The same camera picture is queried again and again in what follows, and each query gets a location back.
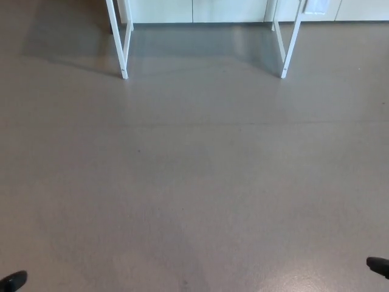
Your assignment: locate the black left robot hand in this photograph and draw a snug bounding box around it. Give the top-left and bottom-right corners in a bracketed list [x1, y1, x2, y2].
[0, 270, 28, 292]

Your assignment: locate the white desk leg frame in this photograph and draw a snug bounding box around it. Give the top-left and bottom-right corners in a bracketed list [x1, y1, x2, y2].
[105, 0, 134, 80]
[271, 0, 305, 79]

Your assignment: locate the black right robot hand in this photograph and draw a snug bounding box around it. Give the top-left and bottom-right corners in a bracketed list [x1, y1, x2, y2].
[366, 257, 389, 280]

